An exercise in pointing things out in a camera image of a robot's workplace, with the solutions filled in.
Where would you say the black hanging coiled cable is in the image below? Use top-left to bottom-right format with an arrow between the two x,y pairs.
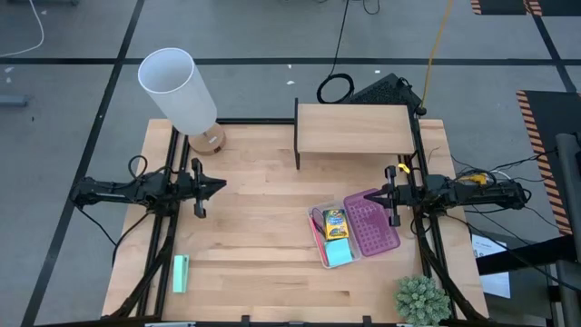
315,0 -> 357,105

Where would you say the green artificial plant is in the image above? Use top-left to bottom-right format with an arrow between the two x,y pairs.
393,273 -> 453,327

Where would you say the grey floor bar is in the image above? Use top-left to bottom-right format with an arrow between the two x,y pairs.
0,93 -> 30,109

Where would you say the white floor cable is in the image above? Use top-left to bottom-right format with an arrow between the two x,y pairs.
0,0 -> 45,59

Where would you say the yellow hanging cable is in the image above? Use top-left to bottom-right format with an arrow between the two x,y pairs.
419,0 -> 456,113

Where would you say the yellow green crayon box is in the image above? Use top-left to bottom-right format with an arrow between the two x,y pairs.
321,207 -> 351,243

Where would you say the black mesh computer case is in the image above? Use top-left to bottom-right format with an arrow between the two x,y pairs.
346,72 -> 425,111

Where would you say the white shade wooden table lamp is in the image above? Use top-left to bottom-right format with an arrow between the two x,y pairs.
136,46 -> 228,157

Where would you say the black mat with hazard stripes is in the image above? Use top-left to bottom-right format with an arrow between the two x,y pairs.
468,0 -> 581,17
516,89 -> 581,238

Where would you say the grey metal post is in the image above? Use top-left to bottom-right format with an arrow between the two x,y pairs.
555,132 -> 581,327

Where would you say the black metal beam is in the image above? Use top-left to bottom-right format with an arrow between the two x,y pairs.
476,233 -> 578,277

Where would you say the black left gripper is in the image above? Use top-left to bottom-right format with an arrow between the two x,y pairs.
173,156 -> 228,220

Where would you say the wooden shelf with black legs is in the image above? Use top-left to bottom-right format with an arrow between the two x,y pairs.
293,96 -> 421,172

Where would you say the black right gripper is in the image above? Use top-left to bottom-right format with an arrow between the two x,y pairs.
363,164 -> 428,229

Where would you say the blue sticky notes pad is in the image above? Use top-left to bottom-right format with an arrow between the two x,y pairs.
324,238 -> 355,269

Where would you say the purple plastic box lid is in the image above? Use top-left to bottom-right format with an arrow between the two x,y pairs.
341,187 -> 402,258

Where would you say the clear plastic pencil box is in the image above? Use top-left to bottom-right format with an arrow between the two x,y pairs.
305,200 -> 363,271

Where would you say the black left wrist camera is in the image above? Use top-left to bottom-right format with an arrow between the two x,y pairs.
173,173 -> 195,202

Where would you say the white paper sheet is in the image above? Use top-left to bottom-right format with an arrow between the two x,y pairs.
470,232 -> 513,301

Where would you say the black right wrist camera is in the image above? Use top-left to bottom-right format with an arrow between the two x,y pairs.
400,178 -> 427,206

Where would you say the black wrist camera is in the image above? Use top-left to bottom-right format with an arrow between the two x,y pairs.
173,173 -> 195,202
400,178 -> 427,206

